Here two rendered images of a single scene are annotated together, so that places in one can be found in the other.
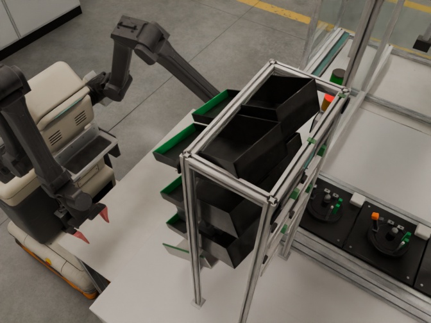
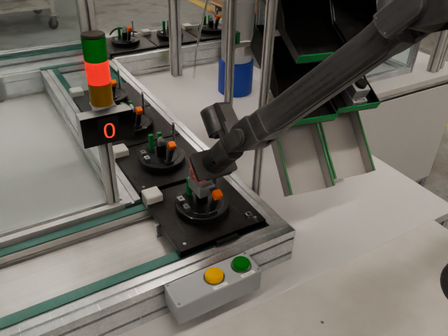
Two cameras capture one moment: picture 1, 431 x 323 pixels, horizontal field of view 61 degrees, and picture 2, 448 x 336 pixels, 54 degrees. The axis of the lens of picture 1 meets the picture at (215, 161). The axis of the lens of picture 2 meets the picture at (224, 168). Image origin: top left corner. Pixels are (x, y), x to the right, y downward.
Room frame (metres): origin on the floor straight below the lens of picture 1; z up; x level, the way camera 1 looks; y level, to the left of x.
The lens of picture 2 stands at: (1.66, 0.24, 1.70)
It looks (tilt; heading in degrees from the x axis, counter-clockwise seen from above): 34 degrees down; 206
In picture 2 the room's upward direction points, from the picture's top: 2 degrees clockwise
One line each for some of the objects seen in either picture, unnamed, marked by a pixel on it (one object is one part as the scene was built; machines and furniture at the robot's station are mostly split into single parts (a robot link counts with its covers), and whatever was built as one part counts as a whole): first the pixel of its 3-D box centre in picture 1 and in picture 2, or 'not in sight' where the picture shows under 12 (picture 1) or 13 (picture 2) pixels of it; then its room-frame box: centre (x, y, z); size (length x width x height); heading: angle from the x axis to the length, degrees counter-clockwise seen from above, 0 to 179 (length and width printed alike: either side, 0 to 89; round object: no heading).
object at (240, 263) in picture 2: not in sight; (241, 265); (1.01, -0.02, 0.96); 0.04 x 0.04 x 0.02
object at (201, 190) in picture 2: not in sight; (199, 177); (0.87, -0.21, 1.06); 0.08 x 0.04 x 0.07; 58
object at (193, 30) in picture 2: not in sight; (211, 23); (-0.49, -0.91, 1.01); 0.24 x 0.24 x 0.13; 57
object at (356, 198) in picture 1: (326, 200); (161, 148); (0.74, -0.41, 1.01); 0.24 x 0.24 x 0.13; 57
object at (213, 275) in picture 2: not in sight; (214, 276); (1.07, -0.06, 0.96); 0.04 x 0.04 x 0.02
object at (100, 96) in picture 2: (329, 102); (101, 92); (0.97, -0.40, 1.28); 0.05 x 0.05 x 0.05
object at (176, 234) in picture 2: not in sight; (201, 210); (0.88, -0.20, 0.96); 0.24 x 0.24 x 0.02; 57
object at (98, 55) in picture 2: (337, 80); (95, 48); (0.97, -0.40, 1.38); 0.05 x 0.05 x 0.05
